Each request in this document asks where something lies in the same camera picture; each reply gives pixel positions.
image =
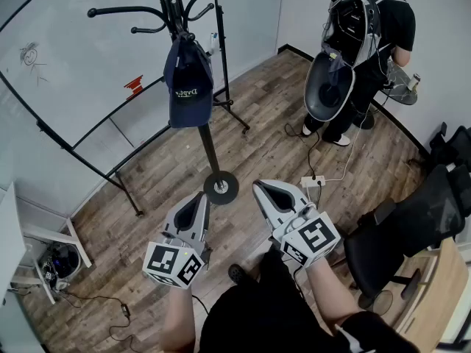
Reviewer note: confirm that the white power strip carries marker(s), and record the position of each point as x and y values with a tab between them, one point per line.
312	181

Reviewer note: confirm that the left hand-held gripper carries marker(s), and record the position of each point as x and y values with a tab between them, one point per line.
173	263

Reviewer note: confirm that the white whiteboard marker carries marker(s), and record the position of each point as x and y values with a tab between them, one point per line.
213	42

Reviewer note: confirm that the round marble side table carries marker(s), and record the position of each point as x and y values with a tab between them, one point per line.
399	81

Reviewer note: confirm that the person's right forearm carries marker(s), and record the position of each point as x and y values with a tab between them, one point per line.
331	292

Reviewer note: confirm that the person's black clothing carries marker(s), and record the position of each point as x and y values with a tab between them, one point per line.
265	314

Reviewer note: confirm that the navy baseball cap item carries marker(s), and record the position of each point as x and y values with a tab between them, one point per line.
188	113

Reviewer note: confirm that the person's left forearm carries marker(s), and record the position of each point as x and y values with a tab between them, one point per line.
178	322

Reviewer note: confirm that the black metal coat stand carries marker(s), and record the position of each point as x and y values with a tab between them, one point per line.
210	149

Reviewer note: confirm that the light wooden desk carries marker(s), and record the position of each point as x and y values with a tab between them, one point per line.
438	289

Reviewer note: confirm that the small drink can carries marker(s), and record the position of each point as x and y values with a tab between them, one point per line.
414	81

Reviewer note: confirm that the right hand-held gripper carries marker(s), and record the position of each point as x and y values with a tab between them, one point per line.
312	239

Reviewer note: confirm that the white desk frame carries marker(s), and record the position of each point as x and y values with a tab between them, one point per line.
44	234

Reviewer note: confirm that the person's black shoe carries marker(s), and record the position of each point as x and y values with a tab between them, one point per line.
235	272

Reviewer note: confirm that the black framed rolling whiteboard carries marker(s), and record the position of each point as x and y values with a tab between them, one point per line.
73	68

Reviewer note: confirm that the black mesh office chair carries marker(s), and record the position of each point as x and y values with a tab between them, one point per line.
416	215
454	143

